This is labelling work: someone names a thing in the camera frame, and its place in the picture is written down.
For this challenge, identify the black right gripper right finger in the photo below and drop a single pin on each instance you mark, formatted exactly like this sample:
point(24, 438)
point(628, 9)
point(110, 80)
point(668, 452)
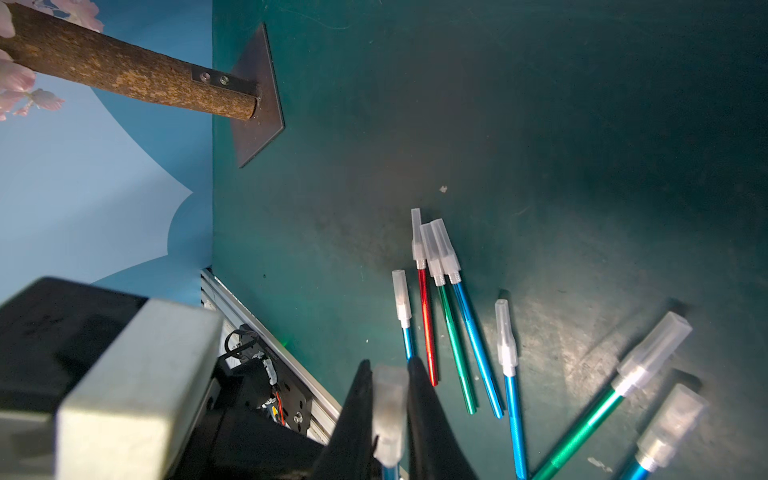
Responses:
point(434, 452)

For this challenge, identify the lower blue carving knife capped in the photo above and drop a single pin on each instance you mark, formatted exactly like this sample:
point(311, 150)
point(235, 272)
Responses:
point(676, 418)

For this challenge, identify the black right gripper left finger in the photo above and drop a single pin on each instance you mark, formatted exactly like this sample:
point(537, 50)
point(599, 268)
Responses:
point(349, 453)

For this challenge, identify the short blue carving knife capped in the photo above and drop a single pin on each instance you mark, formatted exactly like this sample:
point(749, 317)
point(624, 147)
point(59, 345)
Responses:
point(508, 359)

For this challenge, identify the blue carving knife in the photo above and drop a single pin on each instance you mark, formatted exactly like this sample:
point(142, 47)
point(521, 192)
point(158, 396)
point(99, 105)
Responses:
point(389, 417)
point(403, 310)

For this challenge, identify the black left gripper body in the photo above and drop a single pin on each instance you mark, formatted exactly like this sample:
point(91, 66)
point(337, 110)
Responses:
point(99, 384)

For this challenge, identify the pink artificial blossom tree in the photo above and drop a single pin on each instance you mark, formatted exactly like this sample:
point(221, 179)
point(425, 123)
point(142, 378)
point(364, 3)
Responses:
point(52, 46)

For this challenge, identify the green carving knife capped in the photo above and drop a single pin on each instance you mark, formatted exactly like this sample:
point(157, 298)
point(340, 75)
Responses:
point(643, 362)
point(438, 275)

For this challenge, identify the dark square tree base plate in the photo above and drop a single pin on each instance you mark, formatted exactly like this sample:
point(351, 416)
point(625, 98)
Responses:
point(255, 64)

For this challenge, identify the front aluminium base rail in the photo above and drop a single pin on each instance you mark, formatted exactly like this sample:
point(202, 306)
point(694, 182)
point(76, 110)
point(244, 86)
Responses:
point(270, 348)

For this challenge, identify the red carving knife capped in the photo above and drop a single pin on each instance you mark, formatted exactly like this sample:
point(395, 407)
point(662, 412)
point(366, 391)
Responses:
point(420, 259)

